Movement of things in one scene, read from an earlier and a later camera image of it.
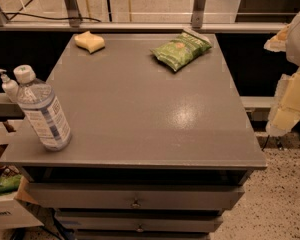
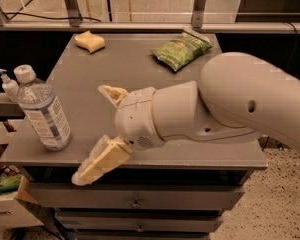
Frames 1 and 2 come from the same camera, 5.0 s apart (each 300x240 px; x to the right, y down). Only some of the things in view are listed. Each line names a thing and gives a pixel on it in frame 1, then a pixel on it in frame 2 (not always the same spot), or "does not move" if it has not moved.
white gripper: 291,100 -> 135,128
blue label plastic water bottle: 42,110 does not move
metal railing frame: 70,19 does not move
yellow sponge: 89,41 does not move
